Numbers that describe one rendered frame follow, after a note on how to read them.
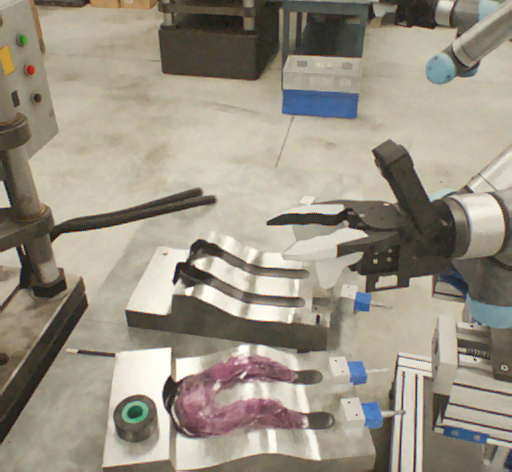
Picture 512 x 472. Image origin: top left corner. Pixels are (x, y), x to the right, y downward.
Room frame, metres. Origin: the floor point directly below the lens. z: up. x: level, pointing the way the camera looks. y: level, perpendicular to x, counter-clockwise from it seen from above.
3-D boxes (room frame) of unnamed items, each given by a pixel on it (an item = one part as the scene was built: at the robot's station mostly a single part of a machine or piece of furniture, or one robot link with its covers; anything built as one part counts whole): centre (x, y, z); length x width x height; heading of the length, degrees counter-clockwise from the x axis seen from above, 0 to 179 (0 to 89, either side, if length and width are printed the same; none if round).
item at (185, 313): (1.07, 0.06, 0.87); 0.50 x 0.26 x 0.14; 80
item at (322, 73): (4.28, -0.53, 0.28); 0.61 x 0.41 x 0.15; 79
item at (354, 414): (0.69, -0.24, 0.86); 0.13 x 0.05 x 0.05; 97
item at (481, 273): (0.56, -0.32, 1.34); 0.11 x 0.08 x 0.11; 11
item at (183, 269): (1.06, 0.04, 0.92); 0.35 x 0.16 x 0.09; 80
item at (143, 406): (0.63, 0.22, 0.93); 0.08 x 0.08 x 0.04
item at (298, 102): (4.28, -0.53, 0.11); 0.61 x 0.41 x 0.22; 79
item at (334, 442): (0.71, 0.04, 0.86); 0.50 x 0.26 x 0.11; 97
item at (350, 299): (1.05, -0.29, 0.83); 0.13 x 0.05 x 0.05; 74
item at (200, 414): (0.71, 0.03, 0.90); 0.26 x 0.18 x 0.08; 97
